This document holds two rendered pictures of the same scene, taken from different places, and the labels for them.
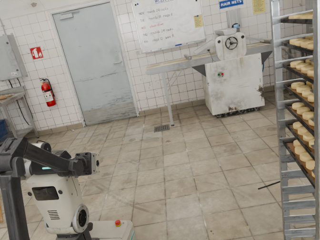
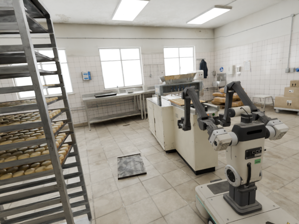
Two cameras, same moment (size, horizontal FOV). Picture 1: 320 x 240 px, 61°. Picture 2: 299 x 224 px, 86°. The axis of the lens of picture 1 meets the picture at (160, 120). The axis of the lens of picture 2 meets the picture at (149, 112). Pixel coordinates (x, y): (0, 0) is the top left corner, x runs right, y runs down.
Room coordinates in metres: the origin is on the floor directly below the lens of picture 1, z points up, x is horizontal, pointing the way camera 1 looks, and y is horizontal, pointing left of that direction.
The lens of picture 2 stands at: (2.06, -0.42, 1.32)
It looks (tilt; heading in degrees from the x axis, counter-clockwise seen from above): 12 degrees down; 154
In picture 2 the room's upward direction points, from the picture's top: 5 degrees counter-clockwise
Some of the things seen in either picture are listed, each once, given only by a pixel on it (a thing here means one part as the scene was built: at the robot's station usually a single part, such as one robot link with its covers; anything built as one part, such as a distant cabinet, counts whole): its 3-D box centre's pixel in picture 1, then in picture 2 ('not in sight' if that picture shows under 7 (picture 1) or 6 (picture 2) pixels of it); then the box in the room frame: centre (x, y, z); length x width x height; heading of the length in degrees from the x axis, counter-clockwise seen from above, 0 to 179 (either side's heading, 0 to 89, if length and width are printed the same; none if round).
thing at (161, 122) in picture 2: not in sight; (171, 119); (-0.61, 1.33, 0.42); 1.28 x 0.72 x 0.84; 165
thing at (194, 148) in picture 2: not in sight; (193, 134); (0.34, 1.09, 0.45); 0.70 x 0.34 x 0.90; 165
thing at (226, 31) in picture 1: (225, 31); not in sight; (4.13, -1.21, 1.23); 0.58 x 0.19 x 0.07; 177
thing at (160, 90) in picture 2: not in sight; (178, 93); (-0.15, 1.21, 1.01); 0.72 x 0.33 x 0.34; 75
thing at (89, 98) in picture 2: not in sight; (139, 99); (-2.81, 1.57, 0.61); 3.40 x 0.70 x 1.22; 87
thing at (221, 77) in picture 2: not in sight; (220, 80); (-2.52, 5.07, 0.93); 0.99 x 0.38 x 1.09; 177
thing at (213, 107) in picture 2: not in sight; (183, 99); (-0.22, 1.38, 0.87); 2.01 x 0.03 x 0.07; 165
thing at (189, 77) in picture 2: not in sight; (177, 78); (-0.15, 1.21, 1.25); 0.56 x 0.29 x 0.14; 75
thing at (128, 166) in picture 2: not in sight; (130, 165); (-0.13, 0.22, 0.01); 0.60 x 0.40 x 0.03; 165
